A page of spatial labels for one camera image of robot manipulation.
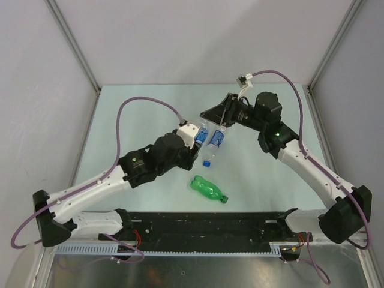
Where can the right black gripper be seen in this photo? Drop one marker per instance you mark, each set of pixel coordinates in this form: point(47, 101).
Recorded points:
point(216, 114)

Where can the blue label bottle white cap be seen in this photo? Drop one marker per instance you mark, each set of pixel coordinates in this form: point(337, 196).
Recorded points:
point(202, 135)

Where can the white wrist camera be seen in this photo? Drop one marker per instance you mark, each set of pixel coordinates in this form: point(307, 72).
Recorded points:
point(245, 84)
point(188, 133)

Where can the left aluminium frame post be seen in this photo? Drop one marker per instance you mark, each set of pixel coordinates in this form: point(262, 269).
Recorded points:
point(68, 35)

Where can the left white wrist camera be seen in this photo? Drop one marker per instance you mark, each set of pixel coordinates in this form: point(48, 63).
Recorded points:
point(188, 133)

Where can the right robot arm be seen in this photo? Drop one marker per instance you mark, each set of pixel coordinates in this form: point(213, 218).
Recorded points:
point(348, 208)

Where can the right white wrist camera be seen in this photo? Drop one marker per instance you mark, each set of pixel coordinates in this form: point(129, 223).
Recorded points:
point(245, 84)

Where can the aluminium frame post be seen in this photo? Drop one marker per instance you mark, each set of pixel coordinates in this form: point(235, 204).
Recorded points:
point(68, 35)
point(341, 32)

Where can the clear bottle blue cap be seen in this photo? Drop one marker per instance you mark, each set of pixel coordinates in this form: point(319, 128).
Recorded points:
point(213, 145)

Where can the right aluminium frame post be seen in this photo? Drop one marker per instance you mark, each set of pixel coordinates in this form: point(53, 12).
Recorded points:
point(341, 32)

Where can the green plastic bottle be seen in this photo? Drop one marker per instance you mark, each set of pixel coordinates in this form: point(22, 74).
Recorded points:
point(208, 189)

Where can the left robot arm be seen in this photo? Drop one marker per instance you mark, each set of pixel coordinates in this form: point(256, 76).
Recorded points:
point(62, 215)

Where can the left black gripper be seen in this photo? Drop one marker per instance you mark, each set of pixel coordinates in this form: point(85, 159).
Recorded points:
point(191, 155)

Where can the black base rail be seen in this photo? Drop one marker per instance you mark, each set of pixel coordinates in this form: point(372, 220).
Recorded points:
point(208, 232)

